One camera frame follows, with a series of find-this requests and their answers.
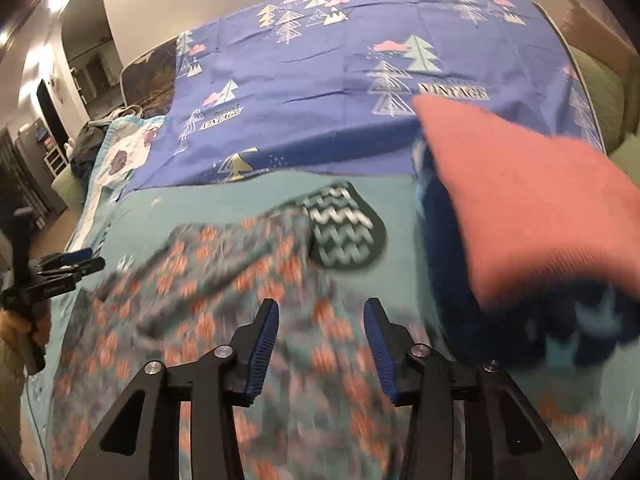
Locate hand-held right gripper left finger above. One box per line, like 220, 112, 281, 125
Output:
65, 298, 281, 480

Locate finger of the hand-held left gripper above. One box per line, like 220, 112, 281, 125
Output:
25, 256, 107, 297
30, 247, 95, 274

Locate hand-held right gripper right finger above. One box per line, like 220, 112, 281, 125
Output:
363, 297, 581, 480

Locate grey floral footed pants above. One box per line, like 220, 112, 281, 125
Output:
50, 180, 623, 480

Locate navy star garment pink lining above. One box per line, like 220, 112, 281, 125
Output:
411, 94, 640, 377

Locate pile of dark clothes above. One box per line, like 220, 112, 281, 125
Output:
69, 104, 145, 182

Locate person's left hand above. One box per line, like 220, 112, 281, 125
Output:
0, 309, 52, 347

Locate green cushion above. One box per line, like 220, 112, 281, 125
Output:
51, 167, 87, 213

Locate white slatted rack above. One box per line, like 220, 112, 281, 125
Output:
42, 149, 69, 177

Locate white teal patterned quilt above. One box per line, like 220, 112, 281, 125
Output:
90, 114, 167, 202

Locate teal fleece blanket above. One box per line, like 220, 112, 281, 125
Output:
20, 166, 640, 480

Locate dark printed mattress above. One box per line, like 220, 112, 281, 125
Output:
120, 40, 180, 117

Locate blue tree-print sheet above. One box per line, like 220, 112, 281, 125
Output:
117, 0, 608, 202

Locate green sofa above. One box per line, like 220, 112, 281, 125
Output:
569, 45, 640, 173

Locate beige cushion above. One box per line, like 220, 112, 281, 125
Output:
560, 0, 635, 80

